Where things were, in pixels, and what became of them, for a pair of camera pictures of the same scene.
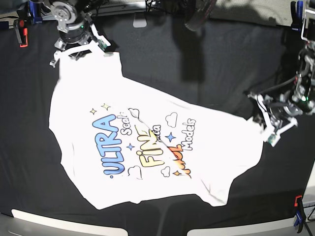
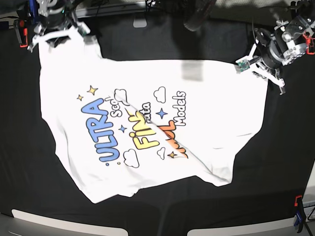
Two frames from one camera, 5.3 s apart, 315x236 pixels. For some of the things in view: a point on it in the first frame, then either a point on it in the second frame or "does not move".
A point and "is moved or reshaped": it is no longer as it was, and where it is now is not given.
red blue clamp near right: [299, 221] does not move
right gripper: [279, 116] → [274, 74]
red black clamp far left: [22, 33] does not move
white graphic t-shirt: [122, 141] is moved or reshaped
